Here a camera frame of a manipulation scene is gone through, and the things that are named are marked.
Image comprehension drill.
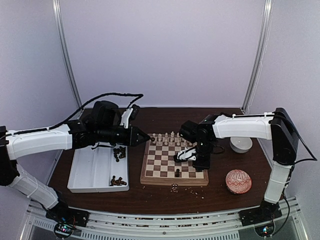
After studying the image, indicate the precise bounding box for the white ceramic bowl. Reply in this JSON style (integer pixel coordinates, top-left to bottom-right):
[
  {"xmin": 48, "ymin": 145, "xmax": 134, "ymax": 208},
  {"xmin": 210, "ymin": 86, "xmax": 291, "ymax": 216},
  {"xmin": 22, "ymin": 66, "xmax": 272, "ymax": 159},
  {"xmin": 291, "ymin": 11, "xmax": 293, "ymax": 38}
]
[{"xmin": 229, "ymin": 137, "xmax": 253, "ymax": 154}]

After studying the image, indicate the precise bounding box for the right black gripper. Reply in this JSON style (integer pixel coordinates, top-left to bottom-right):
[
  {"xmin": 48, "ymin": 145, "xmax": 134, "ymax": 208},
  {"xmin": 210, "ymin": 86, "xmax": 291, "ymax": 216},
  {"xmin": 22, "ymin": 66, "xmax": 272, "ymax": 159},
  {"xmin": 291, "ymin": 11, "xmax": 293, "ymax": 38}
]
[{"xmin": 192, "ymin": 140, "xmax": 214, "ymax": 171}]

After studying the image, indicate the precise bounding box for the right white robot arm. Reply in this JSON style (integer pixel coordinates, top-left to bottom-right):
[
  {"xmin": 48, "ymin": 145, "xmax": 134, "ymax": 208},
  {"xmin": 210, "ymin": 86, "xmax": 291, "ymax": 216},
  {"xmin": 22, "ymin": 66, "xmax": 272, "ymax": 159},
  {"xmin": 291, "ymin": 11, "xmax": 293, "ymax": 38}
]
[{"xmin": 173, "ymin": 107, "xmax": 299, "ymax": 221}]

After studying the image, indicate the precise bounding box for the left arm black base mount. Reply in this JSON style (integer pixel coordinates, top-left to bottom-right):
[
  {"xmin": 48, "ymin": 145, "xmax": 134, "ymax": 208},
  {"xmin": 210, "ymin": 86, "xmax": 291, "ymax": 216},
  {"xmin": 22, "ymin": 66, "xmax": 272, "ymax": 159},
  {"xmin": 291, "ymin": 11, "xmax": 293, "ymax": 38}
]
[{"xmin": 45, "ymin": 208, "xmax": 90, "ymax": 227}]

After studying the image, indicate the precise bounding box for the dark chess pieces upper pile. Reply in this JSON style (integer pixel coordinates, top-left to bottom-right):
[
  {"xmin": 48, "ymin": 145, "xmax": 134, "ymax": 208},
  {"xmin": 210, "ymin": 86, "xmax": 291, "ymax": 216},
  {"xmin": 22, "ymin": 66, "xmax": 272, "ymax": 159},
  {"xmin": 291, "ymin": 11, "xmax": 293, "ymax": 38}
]
[{"xmin": 113, "ymin": 146, "xmax": 127, "ymax": 162}]

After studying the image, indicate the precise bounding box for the dark chess piece board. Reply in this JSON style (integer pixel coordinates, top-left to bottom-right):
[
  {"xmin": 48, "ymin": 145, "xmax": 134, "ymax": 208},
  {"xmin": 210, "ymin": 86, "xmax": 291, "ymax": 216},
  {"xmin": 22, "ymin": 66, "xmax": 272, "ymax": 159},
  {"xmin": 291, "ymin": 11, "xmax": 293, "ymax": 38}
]
[{"xmin": 174, "ymin": 169, "xmax": 181, "ymax": 178}]

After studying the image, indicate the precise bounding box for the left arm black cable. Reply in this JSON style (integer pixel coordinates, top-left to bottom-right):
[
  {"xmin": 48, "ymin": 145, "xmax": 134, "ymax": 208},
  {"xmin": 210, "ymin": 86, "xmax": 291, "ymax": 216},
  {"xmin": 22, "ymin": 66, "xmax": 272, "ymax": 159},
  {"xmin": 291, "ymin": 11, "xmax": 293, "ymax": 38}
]
[{"xmin": 47, "ymin": 92, "xmax": 144, "ymax": 131}]

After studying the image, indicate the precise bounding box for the dark chess pieces lower pile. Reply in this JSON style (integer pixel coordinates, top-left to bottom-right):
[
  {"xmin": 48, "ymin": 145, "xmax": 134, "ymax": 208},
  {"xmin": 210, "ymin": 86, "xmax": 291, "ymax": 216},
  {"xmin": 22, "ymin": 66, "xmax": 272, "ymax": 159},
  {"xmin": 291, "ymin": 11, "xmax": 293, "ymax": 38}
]
[{"xmin": 110, "ymin": 175, "xmax": 127, "ymax": 187}]

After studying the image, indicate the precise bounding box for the right aluminium corner post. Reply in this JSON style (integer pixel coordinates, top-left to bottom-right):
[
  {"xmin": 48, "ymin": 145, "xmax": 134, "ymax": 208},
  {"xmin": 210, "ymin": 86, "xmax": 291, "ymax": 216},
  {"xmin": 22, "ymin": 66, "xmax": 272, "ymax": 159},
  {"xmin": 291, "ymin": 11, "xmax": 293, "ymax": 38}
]
[{"xmin": 241, "ymin": 0, "xmax": 274, "ymax": 114}]

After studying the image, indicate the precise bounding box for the right wrist camera with cable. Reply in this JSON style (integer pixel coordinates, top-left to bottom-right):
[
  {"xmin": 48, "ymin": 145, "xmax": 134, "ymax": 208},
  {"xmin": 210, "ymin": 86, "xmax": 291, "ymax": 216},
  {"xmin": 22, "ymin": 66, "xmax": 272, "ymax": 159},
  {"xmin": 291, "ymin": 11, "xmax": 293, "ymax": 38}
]
[{"xmin": 173, "ymin": 146, "xmax": 197, "ymax": 163}]

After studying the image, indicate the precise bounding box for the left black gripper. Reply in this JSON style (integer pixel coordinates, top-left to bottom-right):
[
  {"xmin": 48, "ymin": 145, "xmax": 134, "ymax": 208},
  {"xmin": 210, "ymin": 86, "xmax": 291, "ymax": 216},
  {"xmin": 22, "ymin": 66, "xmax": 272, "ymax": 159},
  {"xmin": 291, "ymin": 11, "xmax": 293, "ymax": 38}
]
[{"xmin": 96, "ymin": 125, "xmax": 150, "ymax": 147}]

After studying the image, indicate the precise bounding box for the white chess pieces group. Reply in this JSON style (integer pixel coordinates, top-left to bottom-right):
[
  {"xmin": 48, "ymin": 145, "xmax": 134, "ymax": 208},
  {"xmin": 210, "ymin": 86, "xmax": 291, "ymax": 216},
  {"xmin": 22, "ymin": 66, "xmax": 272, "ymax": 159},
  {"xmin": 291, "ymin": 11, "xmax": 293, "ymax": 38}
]
[{"xmin": 149, "ymin": 131, "xmax": 197, "ymax": 148}]

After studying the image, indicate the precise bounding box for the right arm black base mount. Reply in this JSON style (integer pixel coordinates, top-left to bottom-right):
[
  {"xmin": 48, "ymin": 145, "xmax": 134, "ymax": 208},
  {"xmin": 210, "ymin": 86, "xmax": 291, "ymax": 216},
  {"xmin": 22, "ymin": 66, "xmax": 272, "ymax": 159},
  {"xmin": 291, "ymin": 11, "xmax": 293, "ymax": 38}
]
[{"xmin": 238, "ymin": 207, "xmax": 283, "ymax": 227}]

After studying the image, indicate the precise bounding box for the white plastic divided tray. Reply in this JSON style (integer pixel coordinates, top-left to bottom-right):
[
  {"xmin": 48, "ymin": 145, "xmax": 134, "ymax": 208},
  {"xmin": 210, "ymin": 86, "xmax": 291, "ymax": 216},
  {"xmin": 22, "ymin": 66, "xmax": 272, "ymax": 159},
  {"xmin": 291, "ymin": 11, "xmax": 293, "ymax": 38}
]
[{"xmin": 67, "ymin": 145, "xmax": 130, "ymax": 193}]

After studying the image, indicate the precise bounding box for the aluminium corner post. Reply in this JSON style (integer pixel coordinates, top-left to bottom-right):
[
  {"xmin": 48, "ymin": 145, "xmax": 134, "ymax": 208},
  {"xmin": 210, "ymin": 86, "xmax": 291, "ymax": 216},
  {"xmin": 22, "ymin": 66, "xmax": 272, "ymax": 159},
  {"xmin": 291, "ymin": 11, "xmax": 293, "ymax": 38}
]
[
  {"xmin": 241, "ymin": 0, "xmax": 274, "ymax": 114},
  {"xmin": 52, "ymin": 0, "xmax": 82, "ymax": 108}
]

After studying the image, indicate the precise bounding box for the dark chess pieces pile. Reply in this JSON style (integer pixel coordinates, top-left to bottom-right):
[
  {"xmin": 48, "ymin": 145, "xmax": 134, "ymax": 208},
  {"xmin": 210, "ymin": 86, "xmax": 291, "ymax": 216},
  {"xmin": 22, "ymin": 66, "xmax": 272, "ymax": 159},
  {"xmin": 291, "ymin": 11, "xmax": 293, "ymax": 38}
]
[
  {"xmin": 110, "ymin": 175, "xmax": 127, "ymax": 187},
  {"xmin": 113, "ymin": 146, "xmax": 127, "ymax": 162}
]

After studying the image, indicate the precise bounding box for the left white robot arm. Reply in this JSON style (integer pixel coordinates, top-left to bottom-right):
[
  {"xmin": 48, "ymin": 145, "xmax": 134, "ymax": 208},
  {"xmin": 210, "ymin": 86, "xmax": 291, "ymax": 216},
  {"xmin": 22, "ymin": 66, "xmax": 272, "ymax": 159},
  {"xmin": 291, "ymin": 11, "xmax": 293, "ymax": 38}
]
[{"xmin": 0, "ymin": 100, "xmax": 151, "ymax": 222}]

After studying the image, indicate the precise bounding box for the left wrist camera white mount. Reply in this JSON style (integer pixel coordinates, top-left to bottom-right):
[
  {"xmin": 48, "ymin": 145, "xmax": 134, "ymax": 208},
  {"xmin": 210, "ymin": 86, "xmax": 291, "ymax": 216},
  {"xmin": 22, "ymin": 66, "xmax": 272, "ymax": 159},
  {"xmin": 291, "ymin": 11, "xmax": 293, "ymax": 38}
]
[{"xmin": 119, "ymin": 104, "xmax": 140, "ymax": 129}]

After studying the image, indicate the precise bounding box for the wooden chess board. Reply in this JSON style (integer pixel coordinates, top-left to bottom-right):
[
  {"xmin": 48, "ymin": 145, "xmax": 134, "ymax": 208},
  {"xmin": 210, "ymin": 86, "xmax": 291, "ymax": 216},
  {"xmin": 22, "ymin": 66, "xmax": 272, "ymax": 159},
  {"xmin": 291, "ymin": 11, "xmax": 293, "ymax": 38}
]
[{"xmin": 139, "ymin": 132, "xmax": 210, "ymax": 187}]

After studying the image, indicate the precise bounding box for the aluminium front rail frame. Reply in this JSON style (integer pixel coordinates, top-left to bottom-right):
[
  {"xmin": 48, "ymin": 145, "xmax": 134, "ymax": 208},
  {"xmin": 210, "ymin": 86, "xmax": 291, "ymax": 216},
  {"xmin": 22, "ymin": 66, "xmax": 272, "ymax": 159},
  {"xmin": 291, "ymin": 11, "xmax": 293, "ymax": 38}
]
[{"xmin": 17, "ymin": 197, "xmax": 310, "ymax": 240}]

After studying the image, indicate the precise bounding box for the left aluminium corner post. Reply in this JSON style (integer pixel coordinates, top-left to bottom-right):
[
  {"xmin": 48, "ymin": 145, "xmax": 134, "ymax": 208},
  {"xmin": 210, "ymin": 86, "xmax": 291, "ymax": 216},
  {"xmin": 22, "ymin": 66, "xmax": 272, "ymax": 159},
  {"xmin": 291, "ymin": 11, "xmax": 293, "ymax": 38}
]
[{"xmin": 52, "ymin": 0, "xmax": 82, "ymax": 108}]

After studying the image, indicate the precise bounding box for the red patterned bowl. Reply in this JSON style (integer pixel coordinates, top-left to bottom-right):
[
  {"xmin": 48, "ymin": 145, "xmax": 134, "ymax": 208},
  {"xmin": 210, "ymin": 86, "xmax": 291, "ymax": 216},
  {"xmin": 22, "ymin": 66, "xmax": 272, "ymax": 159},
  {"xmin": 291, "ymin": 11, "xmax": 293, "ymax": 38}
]
[{"xmin": 225, "ymin": 169, "xmax": 252, "ymax": 195}]

